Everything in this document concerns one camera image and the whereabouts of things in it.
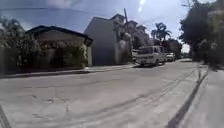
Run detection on grey concrete road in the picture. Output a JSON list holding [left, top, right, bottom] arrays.
[[0, 59, 210, 128]]

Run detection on utility pole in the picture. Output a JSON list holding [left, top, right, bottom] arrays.
[[122, 8, 133, 63]]

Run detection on green hedge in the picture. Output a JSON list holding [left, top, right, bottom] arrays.
[[0, 32, 90, 73]]

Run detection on house with dark roof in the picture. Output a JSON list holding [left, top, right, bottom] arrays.
[[25, 24, 95, 68]]

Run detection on tall grey building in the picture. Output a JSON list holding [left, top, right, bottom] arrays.
[[83, 13, 152, 66]]

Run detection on dark trees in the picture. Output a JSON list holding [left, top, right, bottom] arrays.
[[178, 0, 224, 70]]

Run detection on overhead wires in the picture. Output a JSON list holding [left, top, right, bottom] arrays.
[[0, 6, 128, 18]]

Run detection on dark tree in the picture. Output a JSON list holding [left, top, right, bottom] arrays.
[[163, 38, 184, 60]]

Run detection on palm tree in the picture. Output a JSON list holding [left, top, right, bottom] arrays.
[[150, 22, 174, 48], [0, 16, 26, 45]]

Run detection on pale van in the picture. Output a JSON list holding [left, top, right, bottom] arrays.
[[134, 45, 168, 68]]

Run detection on concrete sidewalk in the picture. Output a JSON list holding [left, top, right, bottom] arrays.
[[179, 64, 224, 128], [0, 63, 138, 80]]

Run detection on white car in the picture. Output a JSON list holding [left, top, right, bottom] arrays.
[[165, 52, 177, 63]]

